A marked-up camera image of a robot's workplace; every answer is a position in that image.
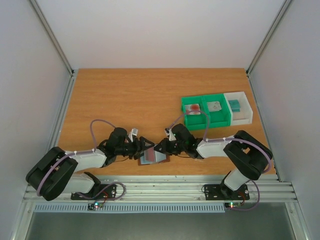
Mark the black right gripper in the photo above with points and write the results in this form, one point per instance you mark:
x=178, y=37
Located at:
x=169, y=146

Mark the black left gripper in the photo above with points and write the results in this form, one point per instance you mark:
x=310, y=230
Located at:
x=142, y=147

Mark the brown leather card holder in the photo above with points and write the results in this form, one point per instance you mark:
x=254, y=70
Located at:
x=160, y=158

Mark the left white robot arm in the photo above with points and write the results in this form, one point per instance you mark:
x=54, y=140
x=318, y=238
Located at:
x=57, y=171

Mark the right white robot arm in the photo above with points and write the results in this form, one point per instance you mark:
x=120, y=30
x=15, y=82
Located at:
x=249, y=156

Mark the green bin with red cards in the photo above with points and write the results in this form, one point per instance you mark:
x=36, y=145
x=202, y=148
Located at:
x=194, y=122

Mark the red circle card stack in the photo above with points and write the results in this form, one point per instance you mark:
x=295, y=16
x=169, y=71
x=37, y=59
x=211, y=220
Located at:
x=192, y=109

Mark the white VIP card stack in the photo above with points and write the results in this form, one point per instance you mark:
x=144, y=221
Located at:
x=214, y=106

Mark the green bin with VIP cards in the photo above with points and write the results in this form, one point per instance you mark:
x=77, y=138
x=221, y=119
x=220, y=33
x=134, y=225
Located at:
x=221, y=118

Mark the teal card stack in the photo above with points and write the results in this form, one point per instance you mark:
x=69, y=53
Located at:
x=234, y=105

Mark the white bin with teal cards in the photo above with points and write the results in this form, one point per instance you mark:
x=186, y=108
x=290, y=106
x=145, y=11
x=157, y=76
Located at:
x=245, y=116

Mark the left controller board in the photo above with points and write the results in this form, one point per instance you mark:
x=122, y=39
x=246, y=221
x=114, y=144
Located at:
x=96, y=205

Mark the controller board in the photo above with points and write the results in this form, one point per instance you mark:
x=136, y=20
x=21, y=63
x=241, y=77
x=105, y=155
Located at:
x=233, y=205
x=96, y=205

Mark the right controller board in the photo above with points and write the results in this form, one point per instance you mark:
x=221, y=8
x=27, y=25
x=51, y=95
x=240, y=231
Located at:
x=233, y=205

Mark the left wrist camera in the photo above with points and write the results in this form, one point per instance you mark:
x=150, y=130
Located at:
x=133, y=134

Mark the aluminium front rail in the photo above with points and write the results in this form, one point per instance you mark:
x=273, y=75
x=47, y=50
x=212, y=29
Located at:
x=188, y=188

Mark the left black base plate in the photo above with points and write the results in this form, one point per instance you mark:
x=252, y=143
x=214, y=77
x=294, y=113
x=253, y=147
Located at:
x=97, y=192

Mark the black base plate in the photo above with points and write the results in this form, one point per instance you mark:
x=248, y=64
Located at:
x=97, y=192
x=215, y=192

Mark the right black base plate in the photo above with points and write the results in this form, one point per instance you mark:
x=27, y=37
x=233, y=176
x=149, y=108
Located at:
x=215, y=192

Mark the left aluminium frame post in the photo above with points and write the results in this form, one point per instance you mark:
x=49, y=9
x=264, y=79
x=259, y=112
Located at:
x=44, y=22

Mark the aluminium frame post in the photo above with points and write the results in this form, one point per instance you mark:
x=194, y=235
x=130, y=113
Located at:
x=269, y=34
x=44, y=22

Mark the grey slotted cable duct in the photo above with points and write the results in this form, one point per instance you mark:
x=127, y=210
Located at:
x=130, y=208

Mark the right aluminium frame post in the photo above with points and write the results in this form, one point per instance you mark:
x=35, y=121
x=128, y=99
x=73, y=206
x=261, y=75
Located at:
x=269, y=34

